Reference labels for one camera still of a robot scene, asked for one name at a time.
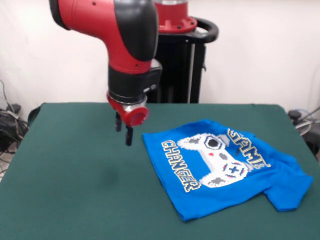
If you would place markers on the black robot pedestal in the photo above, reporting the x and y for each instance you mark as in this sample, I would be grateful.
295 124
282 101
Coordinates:
187 62

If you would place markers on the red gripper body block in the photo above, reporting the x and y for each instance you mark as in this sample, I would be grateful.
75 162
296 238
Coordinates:
132 115

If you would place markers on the blue printed T-shirt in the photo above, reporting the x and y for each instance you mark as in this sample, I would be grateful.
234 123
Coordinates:
200 200

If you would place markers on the dark green table cloth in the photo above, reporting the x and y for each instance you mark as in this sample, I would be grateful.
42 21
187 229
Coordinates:
75 187

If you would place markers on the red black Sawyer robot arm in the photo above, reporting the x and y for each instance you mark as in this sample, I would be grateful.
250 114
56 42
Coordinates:
117 37

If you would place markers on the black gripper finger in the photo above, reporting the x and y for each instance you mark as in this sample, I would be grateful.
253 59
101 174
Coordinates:
129 136
118 122

